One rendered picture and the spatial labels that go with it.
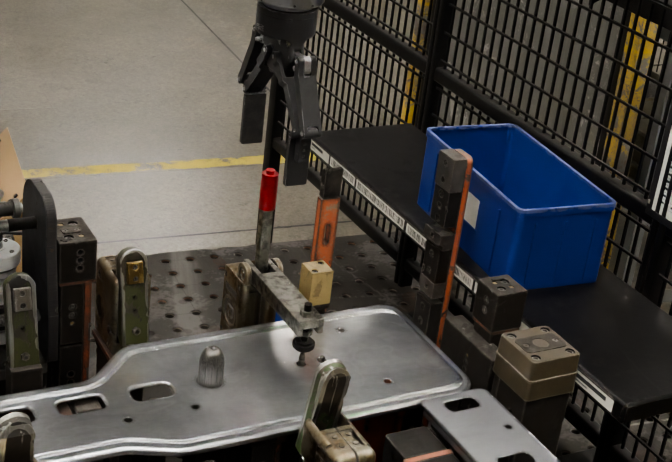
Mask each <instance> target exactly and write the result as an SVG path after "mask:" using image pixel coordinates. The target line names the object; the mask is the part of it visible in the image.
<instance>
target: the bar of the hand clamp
mask: <svg viewBox="0 0 672 462"><path fill-rule="evenodd" d="M244 262H247V263H248V264H249V265H250V267H251V270H252V284H253V286H254V287H255V288H256V289H257V290H258V291H259V293H260V294H261V295H262V296H263V297H264V298H265V300H266V301H267V302H268V303H269V304H270V305H271V307H272V308H273V309H274V310H275V311H276V312H277V314H278V315H279V316H280V317H281V318H282V319H283V321H284V322H285V323H286V324H287V325H288V326H289V328H290V329H291V330H292V331H293V332H294V333H295V335H296V336H297V337H295V338H294V339H293V342H292V346H293V348H294V349H295V350H297V351H298V352H302V353H307V352H310V351H312V350H313V349H314V347H315V341H314V340H313V339H312V338H311V337H310V336H311V335H312V333H313V330H312V329H311V328H313V329H314V330H315V331H316V333H322V332H323V326H324V318H323V317H322V315H321V314H320V313H319V312H318V311H317V310H316V309H315V308H314V307H313V306H312V303H311V302H309V301H308V300H307V299H306V298H305V297H304V296H303V295H302V293H301V292H300V291H299V290H298V289H297V288H296V287H295V286H294V285H293V284H292V282H291V281H290V280H289V279H288V278H287V277H286V276H285V275H284V274H283V273H282V272H281V270H280V269H279V268H278V267H277V266H276V265H275V264H274V263H273V262H272V261H271V259H270V258H269V261H268V268H269V273H263V274H262V273H261V272H260V271H259V270H258V269H257V268H256V266H255V265H254V264H253V263H252V262H251V261H250V260H249V259H244Z"/></svg>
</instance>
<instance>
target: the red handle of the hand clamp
mask: <svg viewBox="0 0 672 462"><path fill-rule="evenodd" d="M278 177H279V173H278V172H277V171H275V169H274V168H267V169H266V170H264V171H262V177H261V188H260V198H259V209H260V213H259V223H258V234H257V244H256V254H255V264H254V265H255V266H256V268H257V269H258V270H259V271H260V272H261V273H262V274H263V273H269V268H268V261H269V251H270V241H271V231H272V222H273V212H274V210H275V206H276V196H277V187H278Z"/></svg>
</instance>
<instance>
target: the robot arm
mask: <svg viewBox="0 0 672 462"><path fill-rule="evenodd" d="M324 1H325V0H258V1H257V11H256V22H255V24H254V25H253V29H252V36H251V41H250V44H249V46H248V49H247V52H246V55H245V57H244V60H243V63H242V66H241V69H240V71H239V74H238V77H237V80H238V83H239V84H243V87H242V89H243V92H244V96H243V108H242V119H241V130H240V143H241V144H251V143H261V142H262V136H263V125H264V115H265V105H266V93H265V92H266V91H267V90H265V89H266V85H267V83H268V82H269V80H270V79H271V77H272V76H273V74H275V75H276V77H277V78H278V83H279V85H280V86H282V87H283V89H284V93H285V98H286V103H287V108H288V112H289V117H290V122H291V126H292V131H293V132H291V133H288V138H287V148H286V157H285V166H284V176H283V184H284V185H285V186H295V185H304V184H306V183H307V174H308V165H309V157H310V148H311V139H312V138H317V137H321V136H322V128H321V118H320V108H319V99H318V89H317V79H316V69H317V58H316V56H305V53H304V43H305V42H306V41H307V40H308V39H310V38H312V37H313V36H314V35H315V33H316V24H317V16H318V7H319V6H321V5H322V4H323V3H324ZM248 72H251V74H247V73H248Z"/></svg>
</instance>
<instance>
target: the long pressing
mask: <svg viewBox="0 0 672 462"><path fill-rule="evenodd" d="M321 315H322V317H323V318H324V326H323V332H322V333H316V331H315V330H314V329H313V328H311V329H312V330H313V333H312V335H311V336H310V337H311V338H312V339H313V340H314V341H315V347H314V349H313V350H312V351H310V352H307V353H305V362H304V363H305V364H306V365H305V366H298V365H297V363H298V361H299V355H300V353H301V352H298V351H297V350H295V349H294V348H293V346H292V342H293V339H294V338H295V337H297V336H296V335H295V333H294V332H293V331H292V330H291V329H290V328H289V326H288V325H287V324H286V323H285V322H284V321H283V320H281V321H275V322H269V323H263V324H257V325H251V326H245V327H238V328H232V329H226V330H220V331H214V332H208V333H202V334H196V335H190V336H183V337H177V338H171V339H165V340H159V341H153V342H147V343H141V344H135V345H131V346H127V347H125V348H123V349H121V350H119V351H118V352H116V353H115V355H114V356H113V357H112V358H111V359H110V360H109V361H108V362H107V363H106V364H105V365H104V366H103V367H102V369H101V370H100V371H99V372H98V373H97V374H96V375H95V376H93V377H92V378H90V379H88V380H85V381H82V382H77V383H71V384H66V385H60V386H54V387H48V388H43V389H37V390H31V391H25V392H20V393H14V394H8V395H3V396H0V414H2V413H8V412H13V411H19V410H29V411H31V412H32V414H33V416H34V418H35V420H34V421H32V422H31V423H32V426H33V429H34V431H35V439H34V453H33V457H34V458H36V459H37V460H38V462H92V461H97V460H102V459H107V458H111V457H116V456H123V455H149V456H169V457H185V456H193V455H198V454H202V453H207V452H212V451H216V450H221V449H226V448H231V447H235V446H240V445H245V444H250V443H254V442H259V441H264V440H269V439H273V438H278V437H283V436H288V435H292V434H297V433H298V432H299V428H300V425H301V421H302V417H303V414H304V410H305V406H306V403H307V399H308V396H309V392H310V388H311V385H312V381H313V377H314V374H315V371H316V369H317V368H318V367H319V366H320V365H321V364H322V362H319V361H318V359H319V357H320V356H321V355H323V356H325V360H326V361H327V360H330V359H339V360H341V361H342V363H343V364H344V366H345V367H346V369H347V371H348V372H349V374H350V376H351V379H350V381H349V387H348V390H347V393H346V396H345V397H344V398H343V407H342V410H341V413H343V414H344V415H345V416H346V417H347V418H348V419H349V421H350V422H354V421H359V420H363V419H368V418H373V417H378V416H382V415H387V414H392V413H397V412H401V411H406V410H411V409H416V408H420V407H423V406H422V405H421V402H422V400H424V399H427V398H432V397H437V396H442V395H446V394H451V393H456V392H461V391H466V390H470V388H471V381H470V379H469V377H468V376H467V375H466V374H465V373H464V372H463V371H462V370H461V369H460V368H459V367H458V366H457V365H456V364H455V363H454V362H453V361H452V360H451V359H450V358H449V357H448V356H447V355H446V354H445V353H444V352H443V351H442V350H441V349H440V348H439V347H438V346H437V345H436V344H435V343H434V342H433V341H432V340H431V339H430V338H429V337H428V336H427V335H426V334H425V333H423V332H422V331H421V330H420V329H419V328H418V327H417V326H416V325H415V324H414V323H413V322H412V321H411V320H410V319H409V318H408V317H407V316H405V315H404V314H403V313H402V312H401V311H400V310H398V309H397V308H395V307H393V306H389V305H373V306H367V307H361V308H355V309H348V310H342V311H336V312H330V313H324V314H321ZM337 329H343V330H344V331H343V332H339V331H337ZM208 346H217V347H219V348H220V349H221V350H222V352H223V355H224V360H225V365H224V376H223V384H222V385H221V386H219V387H216V388H207V387H203V386H201V385H200V384H199V383H198V382H197V379H198V367H199V359H200V355H201V353H202V351H203V350H204V349H205V348H206V347H208ZM384 380H390V381H391V383H385V382H384ZM157 385H166V386H168V387H169V389H170V390H171V392H172V393H173V395H171V396H169V397H163V398H158V399H153V400H147V401H135V400H134V399H133V398H132V396H131V395H130V391H132V390H135V389H140V388H146V387H151V386H157ZM90 397H99V398H101V399H102V400H103V402H104V404H105V406H106V407H105V408H103V409H99V410H93V411H88V412H83V413H77V414H72V415H63V414H61V413H60V412H59V410H58V408H57V405H58V404H60V403H63V402H68V401H74V400H79V399H85V398H90ZM194 405H197V406H199V408H198V409H194V408H192V406H194ZM126 418H130V419H132V421H131V422H125V421H124V419H126Z"/></svg>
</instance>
